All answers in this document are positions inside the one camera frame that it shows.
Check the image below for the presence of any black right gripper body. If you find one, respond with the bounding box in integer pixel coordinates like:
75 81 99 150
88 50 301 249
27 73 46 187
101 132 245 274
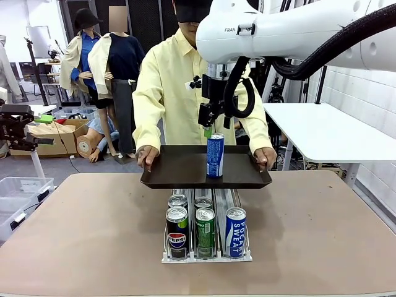
200 73 231 108

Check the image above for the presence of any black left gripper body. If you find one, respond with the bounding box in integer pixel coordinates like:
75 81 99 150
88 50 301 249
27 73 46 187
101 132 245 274
0 104 34 142

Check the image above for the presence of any blue Pocari Sweat can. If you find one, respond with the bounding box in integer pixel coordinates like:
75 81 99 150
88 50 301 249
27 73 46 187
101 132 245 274
205 132 225 179
225 207 248 259

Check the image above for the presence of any dark brown serving tray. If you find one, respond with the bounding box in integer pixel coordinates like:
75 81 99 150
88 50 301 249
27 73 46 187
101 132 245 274
139 144 273 190

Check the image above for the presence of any black Pepsi can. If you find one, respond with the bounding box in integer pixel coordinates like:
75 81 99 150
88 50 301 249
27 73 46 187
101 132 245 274
165 206 190 260
167 194 189 211

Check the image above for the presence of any yellow-sleeved left forearm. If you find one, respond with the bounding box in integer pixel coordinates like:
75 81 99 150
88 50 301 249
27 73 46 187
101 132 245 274
237 101 273 153

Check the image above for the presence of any yellow-sleeved right forearm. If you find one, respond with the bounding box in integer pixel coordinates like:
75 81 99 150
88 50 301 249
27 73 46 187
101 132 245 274
132 98 162 152

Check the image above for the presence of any person in yellow shirt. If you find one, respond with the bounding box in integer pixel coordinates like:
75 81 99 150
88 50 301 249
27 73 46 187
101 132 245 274
132 0 273 152

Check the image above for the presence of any person's left hand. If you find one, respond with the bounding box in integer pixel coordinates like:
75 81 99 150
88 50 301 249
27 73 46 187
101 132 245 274
252 147 278 171

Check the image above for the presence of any person's right hand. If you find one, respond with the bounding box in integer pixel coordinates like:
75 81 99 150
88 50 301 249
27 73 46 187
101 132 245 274
135 145 161 173

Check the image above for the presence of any small white table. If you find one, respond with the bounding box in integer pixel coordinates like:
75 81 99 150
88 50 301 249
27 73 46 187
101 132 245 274
27 104 58 179

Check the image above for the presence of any black clip with white tag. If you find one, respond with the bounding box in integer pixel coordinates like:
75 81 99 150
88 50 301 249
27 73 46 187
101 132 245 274
184 75 202 91

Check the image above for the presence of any brown cardboard box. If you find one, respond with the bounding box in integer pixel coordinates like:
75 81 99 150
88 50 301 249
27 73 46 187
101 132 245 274
9 118 90 157

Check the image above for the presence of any black tripod stand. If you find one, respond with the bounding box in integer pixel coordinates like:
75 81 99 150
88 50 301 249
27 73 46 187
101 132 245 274
24 37 50 106

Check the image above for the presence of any clear plastic storage bin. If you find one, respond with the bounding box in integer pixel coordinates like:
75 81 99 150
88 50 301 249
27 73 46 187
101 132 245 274
0 176 55 211
0 197 35 242

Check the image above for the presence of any grey hanging garment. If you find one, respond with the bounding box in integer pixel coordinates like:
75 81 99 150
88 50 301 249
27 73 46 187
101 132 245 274
0 35 22 100

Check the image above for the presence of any lying mannequin torso in blue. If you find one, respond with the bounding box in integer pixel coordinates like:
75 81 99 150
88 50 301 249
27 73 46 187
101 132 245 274
76 119 120 163

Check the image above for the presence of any mannequin with black hat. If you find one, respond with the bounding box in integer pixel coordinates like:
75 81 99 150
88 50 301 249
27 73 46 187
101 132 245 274
59 7 105 103

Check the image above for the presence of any green soda can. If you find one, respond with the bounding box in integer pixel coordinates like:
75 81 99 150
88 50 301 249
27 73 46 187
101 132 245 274
195 207 216 260
194 196 213 211

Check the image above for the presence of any mannequin with navy top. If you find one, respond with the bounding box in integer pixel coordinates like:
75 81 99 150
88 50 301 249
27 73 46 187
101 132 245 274
88 6 146 159

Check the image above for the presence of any black light stand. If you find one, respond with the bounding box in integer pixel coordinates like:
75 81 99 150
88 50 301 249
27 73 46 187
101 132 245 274
314 64 328 105

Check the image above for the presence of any large white table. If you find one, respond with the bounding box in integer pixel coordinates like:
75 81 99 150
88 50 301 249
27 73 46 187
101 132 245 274
262 102 396 188

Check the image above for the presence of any clear acrylic can dispenser rack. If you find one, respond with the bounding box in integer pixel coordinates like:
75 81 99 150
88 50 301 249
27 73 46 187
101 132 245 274
161 187 253 264

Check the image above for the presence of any black camera tripod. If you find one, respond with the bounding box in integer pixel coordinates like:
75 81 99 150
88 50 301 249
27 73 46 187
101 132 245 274
267 77 285 105

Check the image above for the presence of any cable coil on floor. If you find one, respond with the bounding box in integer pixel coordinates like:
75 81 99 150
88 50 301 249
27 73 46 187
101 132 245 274
273 147 290 171

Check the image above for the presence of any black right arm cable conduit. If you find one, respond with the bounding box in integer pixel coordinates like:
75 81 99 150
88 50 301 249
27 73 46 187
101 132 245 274
223 12 396 120

